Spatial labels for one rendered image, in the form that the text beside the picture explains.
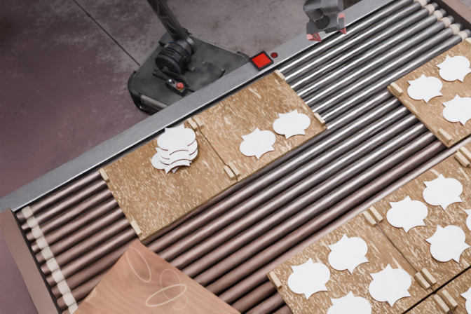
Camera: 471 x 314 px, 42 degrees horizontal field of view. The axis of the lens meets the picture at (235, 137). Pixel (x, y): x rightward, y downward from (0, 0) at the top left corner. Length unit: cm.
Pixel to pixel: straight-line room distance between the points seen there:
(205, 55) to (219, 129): 123
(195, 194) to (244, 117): 38
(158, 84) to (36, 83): 92
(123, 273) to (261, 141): 72
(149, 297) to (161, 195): 43
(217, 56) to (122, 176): 140
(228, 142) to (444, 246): 86
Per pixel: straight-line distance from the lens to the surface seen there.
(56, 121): 381
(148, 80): 351
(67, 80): 399
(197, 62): 350
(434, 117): 244
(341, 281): 208
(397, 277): 210
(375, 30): 272
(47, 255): 231
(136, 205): 227
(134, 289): 202
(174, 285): 200
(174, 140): 230
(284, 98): 244
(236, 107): 243
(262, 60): 258
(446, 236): 218
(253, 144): 231
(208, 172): 228
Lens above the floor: 289
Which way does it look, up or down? 56 degrees down
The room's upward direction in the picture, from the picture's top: 10 degrees counter-clockwise
